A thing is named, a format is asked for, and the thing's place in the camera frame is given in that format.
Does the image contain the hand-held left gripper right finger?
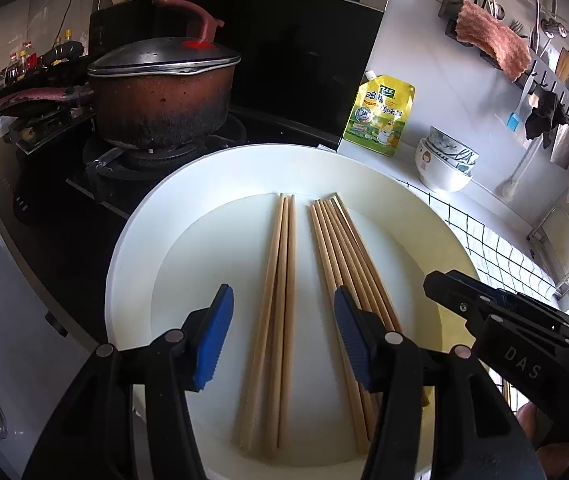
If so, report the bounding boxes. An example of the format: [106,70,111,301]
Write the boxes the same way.
[333,286,548,480]

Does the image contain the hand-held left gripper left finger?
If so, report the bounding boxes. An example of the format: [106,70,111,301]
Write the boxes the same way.
[22,283,235,480]

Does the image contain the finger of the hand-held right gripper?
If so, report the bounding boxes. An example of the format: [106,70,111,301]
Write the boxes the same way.
[425,270,569,333]

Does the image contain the single wooden chopstick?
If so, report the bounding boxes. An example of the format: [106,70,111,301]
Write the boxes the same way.
[278,195,297,450]
[262,196,291,460]
[237,194,285,456]

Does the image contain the row of wooden chopsticks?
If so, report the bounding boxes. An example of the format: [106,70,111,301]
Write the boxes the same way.
[309,192,430,456]

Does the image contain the white round plate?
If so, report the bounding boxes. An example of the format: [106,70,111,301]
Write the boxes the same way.
[105,144,485,480]

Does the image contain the person's right hand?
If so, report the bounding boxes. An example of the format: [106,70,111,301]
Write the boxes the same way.
[517,402,569,480]

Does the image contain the white checkered cloth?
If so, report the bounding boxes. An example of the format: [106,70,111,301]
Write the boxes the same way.
[397,180,565,306]

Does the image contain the white ceramic bowl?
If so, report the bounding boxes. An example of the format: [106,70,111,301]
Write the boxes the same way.
[416,137,473,193]

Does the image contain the blue patterned bowl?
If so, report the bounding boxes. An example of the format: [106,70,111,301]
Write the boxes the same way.
[427,126,480,176]

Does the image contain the blue silicone brush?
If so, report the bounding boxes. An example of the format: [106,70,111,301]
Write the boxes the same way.
[506,72,535,131]

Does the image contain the yellow seasoning pouch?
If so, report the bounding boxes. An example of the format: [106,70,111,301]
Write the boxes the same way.
[343,70,416,157]

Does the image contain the black hanging cloth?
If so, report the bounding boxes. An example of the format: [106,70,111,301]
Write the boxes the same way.
[525,87,568,141]

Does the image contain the black gas stove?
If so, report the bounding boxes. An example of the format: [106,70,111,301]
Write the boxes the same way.
[12,105,345,226]

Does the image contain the brown cooking pot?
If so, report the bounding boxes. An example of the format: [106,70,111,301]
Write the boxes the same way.
[0,57,240,148]

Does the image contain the pink hanging cloth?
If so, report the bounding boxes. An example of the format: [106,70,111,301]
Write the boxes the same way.
[455,0,533,81]

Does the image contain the row of condiment bottles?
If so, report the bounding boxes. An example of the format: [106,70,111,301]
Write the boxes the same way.
[0,29,76,86]

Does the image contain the white long handled spoon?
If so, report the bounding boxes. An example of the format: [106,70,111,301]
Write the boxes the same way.
[502,135,538,198]

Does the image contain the metal pot lid red handle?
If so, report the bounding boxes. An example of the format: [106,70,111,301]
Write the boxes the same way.
[88,0,241,78]

